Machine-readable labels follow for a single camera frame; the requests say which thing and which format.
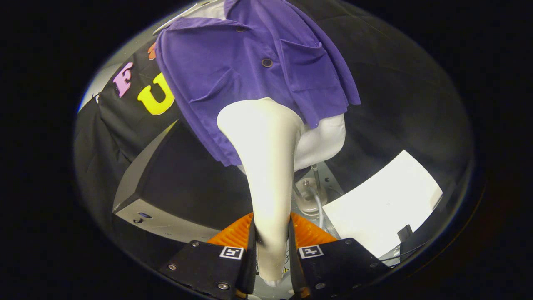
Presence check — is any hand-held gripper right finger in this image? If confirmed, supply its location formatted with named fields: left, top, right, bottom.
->
left=289, top=212, right=390, bottom=300

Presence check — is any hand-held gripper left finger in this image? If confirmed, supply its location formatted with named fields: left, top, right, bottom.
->
left=160, top=212, right=257, bottom=300

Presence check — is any white garment steamer head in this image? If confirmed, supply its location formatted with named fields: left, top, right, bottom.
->
left=217, top=97, right=304, bottom=288

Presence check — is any purple jacket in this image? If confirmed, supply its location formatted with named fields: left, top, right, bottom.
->
left=155, top=0, right=361, bottom=167

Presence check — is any beige steamer base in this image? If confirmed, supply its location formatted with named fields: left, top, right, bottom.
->
left=291, top=163, right=329, bottom=215

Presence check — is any white clothes hanger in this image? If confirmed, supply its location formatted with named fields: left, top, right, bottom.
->
left=152, top=2, right=200, bottom=36

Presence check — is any white paper sheet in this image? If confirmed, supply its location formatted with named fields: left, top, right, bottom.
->
left=323, top=150, right=443, bottom=259

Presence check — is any grey cabinet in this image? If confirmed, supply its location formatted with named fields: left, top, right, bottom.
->
left=112, top=120, right=321, bottom=244

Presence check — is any white mannequin torso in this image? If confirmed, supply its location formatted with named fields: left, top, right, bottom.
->
left=196, top=0, right=347, bottom=173

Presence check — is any black backdrop cloth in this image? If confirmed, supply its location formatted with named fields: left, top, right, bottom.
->
left=74, top=0, right=475, bottom=267

